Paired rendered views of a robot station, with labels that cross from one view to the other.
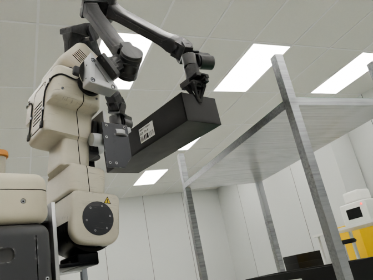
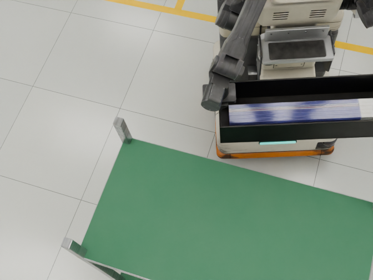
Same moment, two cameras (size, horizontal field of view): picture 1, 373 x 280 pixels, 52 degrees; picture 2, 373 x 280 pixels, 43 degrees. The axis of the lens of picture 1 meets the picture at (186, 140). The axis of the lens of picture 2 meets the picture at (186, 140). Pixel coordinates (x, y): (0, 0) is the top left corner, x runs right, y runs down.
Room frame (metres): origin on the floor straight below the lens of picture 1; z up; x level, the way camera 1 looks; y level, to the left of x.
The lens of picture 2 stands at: (1.81, -0.60, 2.46)
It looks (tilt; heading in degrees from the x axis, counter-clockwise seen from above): 65 degrees down; 144
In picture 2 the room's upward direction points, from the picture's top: 12 degrees counter-clockwise
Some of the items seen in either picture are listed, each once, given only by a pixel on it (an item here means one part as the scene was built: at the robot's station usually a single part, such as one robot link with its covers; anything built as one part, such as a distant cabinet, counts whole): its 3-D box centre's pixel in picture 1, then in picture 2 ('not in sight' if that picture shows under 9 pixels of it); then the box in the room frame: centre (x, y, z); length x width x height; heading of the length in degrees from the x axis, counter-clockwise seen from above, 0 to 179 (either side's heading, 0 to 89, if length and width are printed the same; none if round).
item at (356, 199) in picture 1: (360, 206); not in sight; (5.61, -2.24, 1.03); 0.44 x 0.37 x 0.46; 31
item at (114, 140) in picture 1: (95, 150); (294, 49); (1.30, 0.33, 0.99); 0.28 x 0.16 x 0.22; 44
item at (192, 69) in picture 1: (192, 75); (218, 89); (1.29, -0.07, 1.21); 0.10 x 0.07 x 0.07; 44
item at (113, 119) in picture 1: (116, 121); not in sight; (1.70, 0.32, 1.28); 0.07 x 0.06 x 0.07; 150
